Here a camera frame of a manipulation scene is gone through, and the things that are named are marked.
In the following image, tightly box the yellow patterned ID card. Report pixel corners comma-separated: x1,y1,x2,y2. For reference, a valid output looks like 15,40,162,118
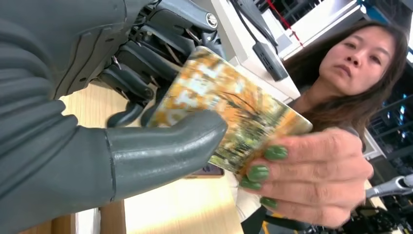
147,45,314,176

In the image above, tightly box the person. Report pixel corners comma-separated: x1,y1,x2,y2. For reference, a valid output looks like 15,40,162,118
225,19,411,231

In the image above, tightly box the black smartphone tan case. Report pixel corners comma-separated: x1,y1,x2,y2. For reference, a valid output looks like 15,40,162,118
185,163,225,179

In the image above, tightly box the small black adapter box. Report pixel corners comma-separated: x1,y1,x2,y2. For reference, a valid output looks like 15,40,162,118
252,42,289,82

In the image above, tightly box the white counter partition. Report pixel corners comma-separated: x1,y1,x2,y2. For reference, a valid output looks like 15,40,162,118
193,0,301,105

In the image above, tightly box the black adapter cable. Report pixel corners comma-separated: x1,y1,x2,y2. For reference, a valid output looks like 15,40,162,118
229,0,279,48

